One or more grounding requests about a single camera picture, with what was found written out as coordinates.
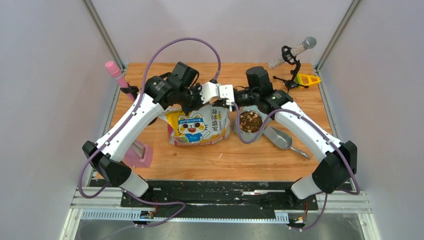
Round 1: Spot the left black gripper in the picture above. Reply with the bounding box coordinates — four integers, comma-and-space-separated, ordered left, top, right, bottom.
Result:
177, 82, 210, 117

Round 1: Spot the pet food bag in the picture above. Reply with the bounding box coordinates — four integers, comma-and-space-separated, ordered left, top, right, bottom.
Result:
160, 104, 231, 146

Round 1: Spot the metal scoop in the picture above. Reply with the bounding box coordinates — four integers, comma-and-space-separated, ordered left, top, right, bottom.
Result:
263, 126, 311, 160

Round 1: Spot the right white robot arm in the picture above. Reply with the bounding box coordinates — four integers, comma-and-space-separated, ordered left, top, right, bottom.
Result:
234, 66, 358, 209

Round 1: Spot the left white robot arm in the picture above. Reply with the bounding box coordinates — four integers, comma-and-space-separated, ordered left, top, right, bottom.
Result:
82, 62, 202, 207

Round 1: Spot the grey double pet feeder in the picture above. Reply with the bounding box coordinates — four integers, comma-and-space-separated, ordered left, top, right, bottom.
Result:
232, 105, 266, 142

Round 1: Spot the front steel bowl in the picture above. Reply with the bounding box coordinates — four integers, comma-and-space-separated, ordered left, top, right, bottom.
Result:
238, 110, 264, 134

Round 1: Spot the yellow plastic triangle toy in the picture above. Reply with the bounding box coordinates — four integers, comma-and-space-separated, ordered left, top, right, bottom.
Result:
294, 73, 321, 89

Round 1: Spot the black tripod mic stand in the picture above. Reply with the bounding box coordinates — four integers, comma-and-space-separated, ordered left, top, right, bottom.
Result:
272, 45, 309, 93

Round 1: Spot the pink microphone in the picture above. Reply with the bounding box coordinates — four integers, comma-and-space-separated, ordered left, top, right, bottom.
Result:
104, 61, 130, 87

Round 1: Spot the glitter silver microphone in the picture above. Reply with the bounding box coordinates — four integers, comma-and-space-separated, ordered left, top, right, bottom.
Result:
267, 36, 317, 69

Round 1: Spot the pink block holder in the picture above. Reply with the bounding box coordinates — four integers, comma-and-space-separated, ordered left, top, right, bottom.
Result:
123, 140, 154, 168

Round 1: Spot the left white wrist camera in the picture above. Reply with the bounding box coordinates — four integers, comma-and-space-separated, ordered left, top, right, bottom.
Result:
200, 82, 221, 104

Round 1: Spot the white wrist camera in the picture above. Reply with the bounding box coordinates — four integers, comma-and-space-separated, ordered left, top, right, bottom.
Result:
200, 82, 221, 104
218, 84, 235, 106

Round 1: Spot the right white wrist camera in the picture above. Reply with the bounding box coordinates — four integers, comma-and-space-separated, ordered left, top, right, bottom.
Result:
218, 84, 235, 106

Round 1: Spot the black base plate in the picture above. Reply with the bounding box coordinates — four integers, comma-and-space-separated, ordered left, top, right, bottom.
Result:
141, 179, 319, 219

